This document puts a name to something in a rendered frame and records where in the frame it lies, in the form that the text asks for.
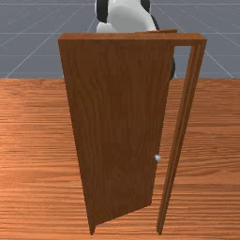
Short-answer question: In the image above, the brown door leaf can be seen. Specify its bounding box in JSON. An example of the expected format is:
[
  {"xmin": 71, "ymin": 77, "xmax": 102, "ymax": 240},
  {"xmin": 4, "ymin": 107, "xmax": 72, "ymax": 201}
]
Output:
[{"xmin": 64, "ymin": 29, "xmax": 178, "ymax": 228}]

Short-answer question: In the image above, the brown door frame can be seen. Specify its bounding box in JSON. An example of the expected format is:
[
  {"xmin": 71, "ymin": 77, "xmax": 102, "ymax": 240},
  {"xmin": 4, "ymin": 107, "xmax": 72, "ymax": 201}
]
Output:
[{"xmin": 57, "ymin": 32, "xmax": 208, "ymax": 236}]

